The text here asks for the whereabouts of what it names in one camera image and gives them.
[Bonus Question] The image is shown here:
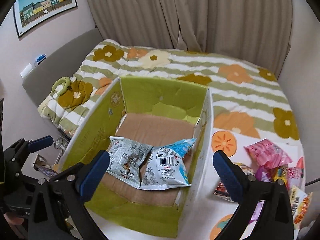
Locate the orange red snack bag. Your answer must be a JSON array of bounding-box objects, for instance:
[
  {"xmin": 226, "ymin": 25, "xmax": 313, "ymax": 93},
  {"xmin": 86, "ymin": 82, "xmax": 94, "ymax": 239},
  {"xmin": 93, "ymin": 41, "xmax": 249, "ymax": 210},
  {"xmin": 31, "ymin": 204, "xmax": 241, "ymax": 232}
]
[{"xmin": 290, "ymin": 185, "xmax": 313, "ymax": 230}]

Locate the white wall switch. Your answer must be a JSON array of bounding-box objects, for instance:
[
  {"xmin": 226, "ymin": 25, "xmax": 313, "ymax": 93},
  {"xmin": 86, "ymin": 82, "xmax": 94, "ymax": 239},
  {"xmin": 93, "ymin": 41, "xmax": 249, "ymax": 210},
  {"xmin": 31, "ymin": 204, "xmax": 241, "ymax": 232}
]
[{"xmin": 20, "ymin": 63, "xmax": 34, "ymax": 79}]

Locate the blue white wall device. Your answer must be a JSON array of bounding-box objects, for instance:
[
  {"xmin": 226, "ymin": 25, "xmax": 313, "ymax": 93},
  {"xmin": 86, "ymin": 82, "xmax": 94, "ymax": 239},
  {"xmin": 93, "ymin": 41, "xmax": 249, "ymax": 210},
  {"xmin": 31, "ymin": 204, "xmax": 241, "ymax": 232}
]
[{"xmin": 34, "ymin": 54, "xmax": 47, "ymax": 67}]

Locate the pink white snack bag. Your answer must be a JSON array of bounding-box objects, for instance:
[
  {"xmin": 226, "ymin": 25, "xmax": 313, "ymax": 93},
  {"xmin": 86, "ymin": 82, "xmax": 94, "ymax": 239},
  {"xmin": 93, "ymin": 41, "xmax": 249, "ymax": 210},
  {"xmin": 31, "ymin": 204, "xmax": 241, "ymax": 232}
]
[{"xmin": 286, "ymin": 167, "xmax": 304, "ymax": 191}]

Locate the framed houses picture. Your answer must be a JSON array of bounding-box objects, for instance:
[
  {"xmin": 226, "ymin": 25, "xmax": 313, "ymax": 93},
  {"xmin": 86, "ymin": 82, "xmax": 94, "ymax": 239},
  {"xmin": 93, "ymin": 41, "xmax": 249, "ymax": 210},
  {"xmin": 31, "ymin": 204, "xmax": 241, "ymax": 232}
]
[{"xmin": 13, "ymin": 0, "xmax": 78, "ymax": 37}]

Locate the silver grey snack bag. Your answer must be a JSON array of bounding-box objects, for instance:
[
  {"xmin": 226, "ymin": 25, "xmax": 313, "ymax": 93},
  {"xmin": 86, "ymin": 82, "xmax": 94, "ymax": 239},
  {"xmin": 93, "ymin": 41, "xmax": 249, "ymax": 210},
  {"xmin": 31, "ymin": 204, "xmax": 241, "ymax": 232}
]
[{"xmin": 106, "ymin": 136, "xmax": 152, "ymax": 189}]

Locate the person's left hand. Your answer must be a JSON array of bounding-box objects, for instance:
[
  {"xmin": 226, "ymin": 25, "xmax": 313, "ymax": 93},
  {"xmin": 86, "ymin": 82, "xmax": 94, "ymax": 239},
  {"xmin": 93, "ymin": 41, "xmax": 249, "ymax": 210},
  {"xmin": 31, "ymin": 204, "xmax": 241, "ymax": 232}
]
[{"xmin": 4, "ymin": 212, "xmax": 24, "ymax": 225}]

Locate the yellow brown snack bag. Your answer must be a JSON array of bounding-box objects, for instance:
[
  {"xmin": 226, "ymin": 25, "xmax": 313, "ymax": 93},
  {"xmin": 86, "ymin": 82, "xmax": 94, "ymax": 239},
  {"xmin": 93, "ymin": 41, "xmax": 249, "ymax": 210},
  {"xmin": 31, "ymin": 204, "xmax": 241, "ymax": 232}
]
[{"xmin": 269, "ymin": 165, "xmax": 288, "ymax": 184}]

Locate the floral striped quilt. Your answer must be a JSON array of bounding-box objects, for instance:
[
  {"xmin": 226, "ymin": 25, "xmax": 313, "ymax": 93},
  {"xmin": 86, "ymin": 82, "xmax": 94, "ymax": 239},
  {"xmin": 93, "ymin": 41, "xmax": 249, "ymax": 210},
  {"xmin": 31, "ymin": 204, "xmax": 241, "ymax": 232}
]
[{"xmin": 37, "ymin": 39, "xmax": 300, "ymax": 144}]

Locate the pink striped snack bag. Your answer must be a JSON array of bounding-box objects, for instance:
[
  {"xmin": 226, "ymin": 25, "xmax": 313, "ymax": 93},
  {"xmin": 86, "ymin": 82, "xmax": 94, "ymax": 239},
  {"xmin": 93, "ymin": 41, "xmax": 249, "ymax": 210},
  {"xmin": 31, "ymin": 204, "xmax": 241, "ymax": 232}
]
[{"xmin": 244, "ymin": 139, "xmax": 292, "ymax": 170}]

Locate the green ring toy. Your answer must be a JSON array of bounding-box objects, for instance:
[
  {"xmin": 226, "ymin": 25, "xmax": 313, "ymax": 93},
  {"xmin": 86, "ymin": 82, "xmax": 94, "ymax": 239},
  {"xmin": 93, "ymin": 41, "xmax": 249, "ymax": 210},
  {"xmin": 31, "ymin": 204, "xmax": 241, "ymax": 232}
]
[{"xmin": 51, "ymin": 76, "xmax": 71, "ymax": 97}]

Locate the white blue snack bag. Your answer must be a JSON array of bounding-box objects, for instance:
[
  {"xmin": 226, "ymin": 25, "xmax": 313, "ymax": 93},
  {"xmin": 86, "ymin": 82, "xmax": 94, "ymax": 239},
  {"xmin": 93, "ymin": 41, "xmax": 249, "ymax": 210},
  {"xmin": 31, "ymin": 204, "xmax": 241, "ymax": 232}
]
[{"xmin": 139, "ymin": 138, "xmax": 196, "ymax": 191}]

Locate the grey bed headboard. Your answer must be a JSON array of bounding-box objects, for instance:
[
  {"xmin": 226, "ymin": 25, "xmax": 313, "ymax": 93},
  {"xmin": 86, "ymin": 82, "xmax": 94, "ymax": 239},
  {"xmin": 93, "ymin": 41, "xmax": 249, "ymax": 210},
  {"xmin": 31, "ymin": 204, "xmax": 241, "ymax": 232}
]
[{"xmin": 22, "ymin": 28, "xmax": 103, "ymax": 106}]

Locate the beige curtain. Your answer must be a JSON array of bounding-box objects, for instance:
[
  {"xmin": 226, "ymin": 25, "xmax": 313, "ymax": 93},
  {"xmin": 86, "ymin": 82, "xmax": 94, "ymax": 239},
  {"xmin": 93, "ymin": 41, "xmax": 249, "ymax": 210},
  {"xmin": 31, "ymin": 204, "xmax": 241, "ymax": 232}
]
[{"xmin": 87, "ymin": 0, "xmax": 292, "ymax": 75}]

